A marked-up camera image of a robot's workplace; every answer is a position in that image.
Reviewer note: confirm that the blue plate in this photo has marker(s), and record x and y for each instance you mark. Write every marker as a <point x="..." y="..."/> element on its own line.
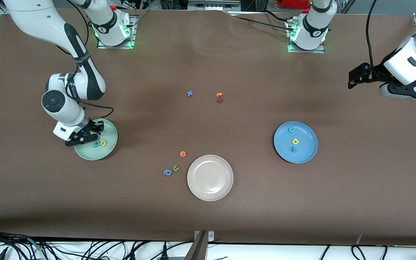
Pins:
<point x="305" y="151"/>

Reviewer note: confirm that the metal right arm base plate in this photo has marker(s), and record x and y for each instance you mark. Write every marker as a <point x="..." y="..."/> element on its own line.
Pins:
<point x="116" y="47"/>

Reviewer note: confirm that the metal table edge bracket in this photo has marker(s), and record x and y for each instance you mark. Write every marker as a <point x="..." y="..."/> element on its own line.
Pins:
<point x="200" y="245"/>

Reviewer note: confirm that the grey power strip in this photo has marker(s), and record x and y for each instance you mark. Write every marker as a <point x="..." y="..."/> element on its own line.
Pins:
<point x="211" y="5"/>

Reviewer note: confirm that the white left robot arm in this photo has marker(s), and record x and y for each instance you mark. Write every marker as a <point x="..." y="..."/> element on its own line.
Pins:
<point x="312" y="25"/>

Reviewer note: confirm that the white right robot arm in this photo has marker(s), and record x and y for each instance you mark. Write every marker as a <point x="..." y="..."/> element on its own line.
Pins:
<point x="60" y="104"/>

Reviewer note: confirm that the blue letter a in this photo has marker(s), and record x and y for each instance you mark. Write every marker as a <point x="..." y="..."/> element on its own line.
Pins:
<point x="167" y="173"/>

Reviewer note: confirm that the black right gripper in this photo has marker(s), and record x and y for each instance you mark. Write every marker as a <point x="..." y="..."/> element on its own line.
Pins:
<point x="91" y="126"/>

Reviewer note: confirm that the red box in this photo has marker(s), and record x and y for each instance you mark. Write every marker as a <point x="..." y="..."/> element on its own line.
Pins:
<point x="294" y="3"/>

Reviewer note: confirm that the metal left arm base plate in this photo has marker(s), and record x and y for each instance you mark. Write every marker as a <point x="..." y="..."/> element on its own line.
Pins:
<point x="305" y="51"/>

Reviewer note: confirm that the green letter n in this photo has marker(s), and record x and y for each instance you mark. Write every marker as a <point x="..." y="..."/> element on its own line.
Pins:
<point x="176" y="168"/>

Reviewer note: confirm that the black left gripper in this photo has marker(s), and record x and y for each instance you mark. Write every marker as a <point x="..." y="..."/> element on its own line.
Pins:
<point x="377" y="74"/>

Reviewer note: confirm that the green plate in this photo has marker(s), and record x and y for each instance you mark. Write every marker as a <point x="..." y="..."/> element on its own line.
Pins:
<point x="103" y="153"/>

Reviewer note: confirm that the beige plate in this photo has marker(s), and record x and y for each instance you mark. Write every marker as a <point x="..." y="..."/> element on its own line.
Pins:
<point x="210" y="177"/>

